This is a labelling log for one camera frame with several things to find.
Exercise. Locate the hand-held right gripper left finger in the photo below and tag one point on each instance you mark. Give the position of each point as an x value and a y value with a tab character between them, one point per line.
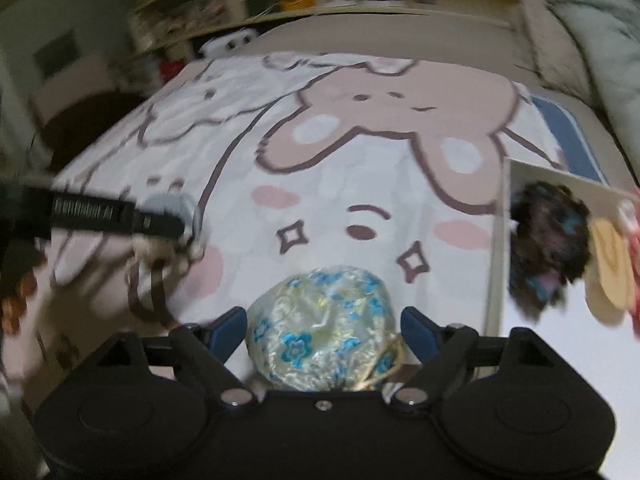
227	330

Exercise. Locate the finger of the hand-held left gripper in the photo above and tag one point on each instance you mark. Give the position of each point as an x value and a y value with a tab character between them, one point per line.
100	212

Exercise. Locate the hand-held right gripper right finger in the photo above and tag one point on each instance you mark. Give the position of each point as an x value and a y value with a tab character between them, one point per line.
417	327

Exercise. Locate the grey-blue crochet doll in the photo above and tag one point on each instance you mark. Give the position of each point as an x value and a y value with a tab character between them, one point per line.
171	200

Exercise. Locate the blue floral brocade pouch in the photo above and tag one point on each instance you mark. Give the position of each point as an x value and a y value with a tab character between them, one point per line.
320	330

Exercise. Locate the white cardboard box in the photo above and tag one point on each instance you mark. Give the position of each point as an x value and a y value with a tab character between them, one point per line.
540	360

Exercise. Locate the pink crochet doll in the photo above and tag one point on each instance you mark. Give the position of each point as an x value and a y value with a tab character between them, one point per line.
631	220

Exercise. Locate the dark crochet toy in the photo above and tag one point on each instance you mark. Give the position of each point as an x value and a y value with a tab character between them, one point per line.
545	245

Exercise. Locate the red box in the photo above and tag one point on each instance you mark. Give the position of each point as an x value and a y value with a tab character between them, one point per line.
173	70

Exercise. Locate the printed cartoon blanket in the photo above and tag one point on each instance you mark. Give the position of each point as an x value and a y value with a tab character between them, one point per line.
350	180

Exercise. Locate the beige crochet piece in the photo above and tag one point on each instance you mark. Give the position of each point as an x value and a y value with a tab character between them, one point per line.
610	270

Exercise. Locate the white appliance with eyes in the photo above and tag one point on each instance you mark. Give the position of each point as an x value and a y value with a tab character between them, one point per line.
227	44

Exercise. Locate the taupe bed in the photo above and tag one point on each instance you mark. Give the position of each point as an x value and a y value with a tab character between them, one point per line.
450	40

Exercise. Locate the fuzzy taupe pillow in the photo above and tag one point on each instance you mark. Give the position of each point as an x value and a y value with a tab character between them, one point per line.
555	40

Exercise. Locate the grey comforter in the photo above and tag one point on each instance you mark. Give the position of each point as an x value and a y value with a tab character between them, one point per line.
600	35

